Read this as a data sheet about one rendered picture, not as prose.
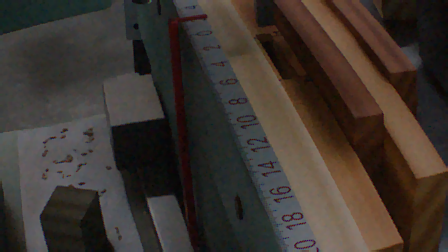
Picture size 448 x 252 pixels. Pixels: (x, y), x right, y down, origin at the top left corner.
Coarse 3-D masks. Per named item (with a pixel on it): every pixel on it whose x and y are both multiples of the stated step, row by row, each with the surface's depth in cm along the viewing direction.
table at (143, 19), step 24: (360, 0) 72; (144, 24) 79; (384, 24) 68; (408, 24) 68; (408, 48) 65; (168, 72) 65; (168, 96) 67; (432, 96) 58; (168, 120) 70; (432, 120) 56; (192, 144) 58; (432, 144) 53; (192, 168) 60; (216, 192) 52; (216, 216) 53; (216, 240) 55
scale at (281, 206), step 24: (192, 0) 58; (192, 24) 55; (216, 48) 52; (216, 72) 50; (216, 96) 47; (240, 96) 47; (240, 120) 45; (240, 144) 44; (264, 144) 43; (264, 168) 42; (264, 192) 40; (288, 192) 40; (288, 216) 39; (288, 240) 37; (312, 240) 37
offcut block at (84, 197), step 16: (64, 192) 63; (80, 192) 63; (96, 192) 63; (48, 208) 62; (64, 208) 62; (80, 208) 62; (96, 208) 63; (48, 224) 61; (64, 224) 61; (80, 224) 60; (96, 224) 63; (48, 240) 62; (64, 240) 61; (80, 240) 61; (96, 240) 63
